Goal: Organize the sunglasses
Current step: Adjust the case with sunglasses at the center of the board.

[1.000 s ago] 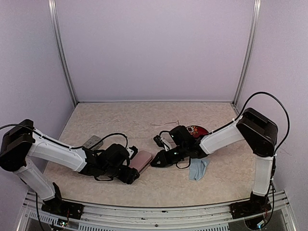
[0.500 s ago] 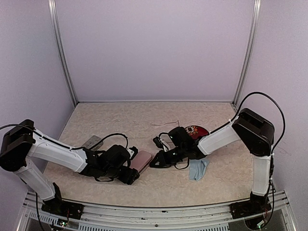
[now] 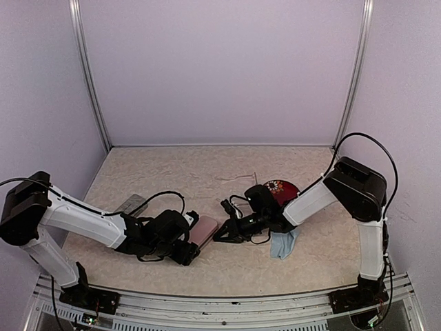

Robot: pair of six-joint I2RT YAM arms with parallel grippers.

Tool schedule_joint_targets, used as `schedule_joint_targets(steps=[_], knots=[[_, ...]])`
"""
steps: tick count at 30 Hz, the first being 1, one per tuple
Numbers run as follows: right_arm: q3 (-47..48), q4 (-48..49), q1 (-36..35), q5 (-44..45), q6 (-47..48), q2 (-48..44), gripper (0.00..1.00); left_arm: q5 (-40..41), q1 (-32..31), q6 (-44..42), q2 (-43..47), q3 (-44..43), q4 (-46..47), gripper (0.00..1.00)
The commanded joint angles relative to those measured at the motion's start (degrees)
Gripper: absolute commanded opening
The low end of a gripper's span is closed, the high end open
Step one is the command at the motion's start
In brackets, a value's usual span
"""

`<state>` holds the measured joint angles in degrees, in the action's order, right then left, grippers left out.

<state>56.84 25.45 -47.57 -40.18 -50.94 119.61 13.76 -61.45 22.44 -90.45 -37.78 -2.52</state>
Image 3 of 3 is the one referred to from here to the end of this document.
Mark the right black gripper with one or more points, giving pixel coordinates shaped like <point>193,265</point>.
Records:
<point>229,225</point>

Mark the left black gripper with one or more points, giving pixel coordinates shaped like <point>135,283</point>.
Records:
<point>185,256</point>

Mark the pink glasses case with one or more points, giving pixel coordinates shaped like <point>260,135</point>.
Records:
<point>201,234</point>

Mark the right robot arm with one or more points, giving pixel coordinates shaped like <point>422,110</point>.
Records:
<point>280,208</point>

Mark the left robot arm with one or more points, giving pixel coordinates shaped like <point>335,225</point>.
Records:
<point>35,204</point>

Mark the clear pink glasses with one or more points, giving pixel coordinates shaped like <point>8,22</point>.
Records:
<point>234,186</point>

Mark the small blue cleaning cloth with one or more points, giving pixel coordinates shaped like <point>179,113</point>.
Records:
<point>282,244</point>

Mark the grey glasses case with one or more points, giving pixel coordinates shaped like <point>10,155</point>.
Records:
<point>131,205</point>

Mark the red floral plate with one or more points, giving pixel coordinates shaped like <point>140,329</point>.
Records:
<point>282,191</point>

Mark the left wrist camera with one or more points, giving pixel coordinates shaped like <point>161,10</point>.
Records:
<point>192,217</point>

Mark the front aluminium rail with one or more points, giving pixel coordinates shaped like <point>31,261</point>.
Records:
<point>305,310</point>

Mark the right aluminium frame post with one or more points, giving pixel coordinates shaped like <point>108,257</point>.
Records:
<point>356,74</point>

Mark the aluminium frame post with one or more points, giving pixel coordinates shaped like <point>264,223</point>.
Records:
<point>356,74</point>
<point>77,24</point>

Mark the left aluminium frame post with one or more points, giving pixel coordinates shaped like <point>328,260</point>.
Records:
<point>77,24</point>

